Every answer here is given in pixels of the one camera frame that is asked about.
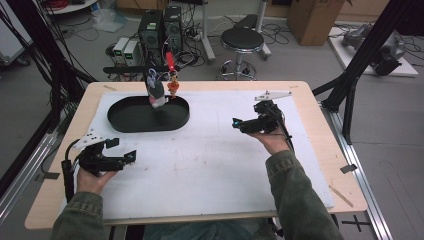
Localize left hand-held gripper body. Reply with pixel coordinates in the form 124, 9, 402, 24
71, 129, 127, 177

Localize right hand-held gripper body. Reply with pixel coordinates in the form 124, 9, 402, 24
244, 90, 293, 135

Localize black oval tray stand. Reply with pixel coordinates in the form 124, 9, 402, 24
103, 65, 191, 134

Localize red strap keychain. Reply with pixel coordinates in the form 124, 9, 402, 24
164, 50, 182, 100

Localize person's left hand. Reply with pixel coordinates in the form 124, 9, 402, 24
75, 168, 118, 196

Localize person's right hand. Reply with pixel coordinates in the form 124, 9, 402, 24
248, 128, 291, 156

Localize grey tape piece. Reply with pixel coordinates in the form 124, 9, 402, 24
34, 171, 61, 181
339, 163, 358, 174

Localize white foam mat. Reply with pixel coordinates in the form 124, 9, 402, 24
59, 89, 335, 221

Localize black round stool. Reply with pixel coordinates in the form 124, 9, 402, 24
218, 27, 266, 82

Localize small white power unit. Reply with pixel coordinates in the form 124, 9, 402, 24
112, 37, 130, 64
123, 40, 141, 67

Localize thin wooden stick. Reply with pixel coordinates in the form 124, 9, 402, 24
329, 184, 354, 208

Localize person's legs in jeans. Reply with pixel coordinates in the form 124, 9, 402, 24
143, 218, 278, 240

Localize brown cardboard box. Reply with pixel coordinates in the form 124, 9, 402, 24
287, 0, 351, 47

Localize black computer tower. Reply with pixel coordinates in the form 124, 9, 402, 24
138, 9, 165, 54
163, 5, 184, 54

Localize clear plastic bag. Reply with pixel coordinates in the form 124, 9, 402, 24
91, 8, 128, 33

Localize grey device on white board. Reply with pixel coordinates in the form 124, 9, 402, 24
328, 23, 419, 78

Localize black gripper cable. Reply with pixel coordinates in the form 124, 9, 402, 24
276, 109, 296, 153
60, 139, 81, 203

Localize aluminium floor rail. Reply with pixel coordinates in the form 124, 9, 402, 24
0, 133, 59, 221
321, 103, 394, 240

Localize black metal frame post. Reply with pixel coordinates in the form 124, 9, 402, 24
6, 0, 98, 134
313, 0, 424, 144

